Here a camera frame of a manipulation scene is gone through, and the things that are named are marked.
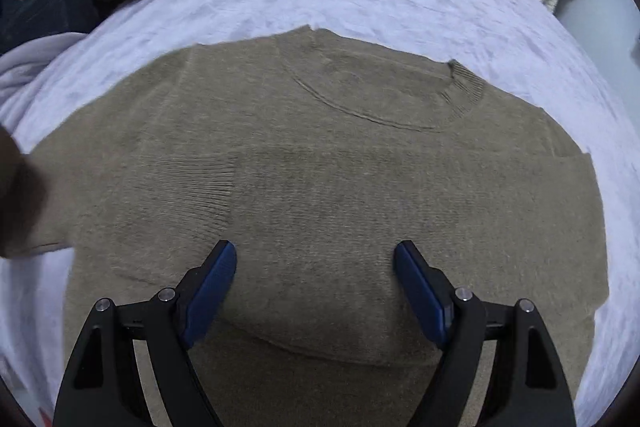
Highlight olive knit sweater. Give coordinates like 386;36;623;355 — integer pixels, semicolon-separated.
5;27;611;427

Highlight dark blue jeans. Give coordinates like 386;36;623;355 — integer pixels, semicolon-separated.
0;0;101;55

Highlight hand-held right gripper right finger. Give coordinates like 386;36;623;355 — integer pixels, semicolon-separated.
393;240;576;427

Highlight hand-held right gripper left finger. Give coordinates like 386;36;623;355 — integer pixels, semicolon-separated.
52;240;238;427

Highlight light grey cloth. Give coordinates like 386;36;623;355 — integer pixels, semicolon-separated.
0;32;88;122

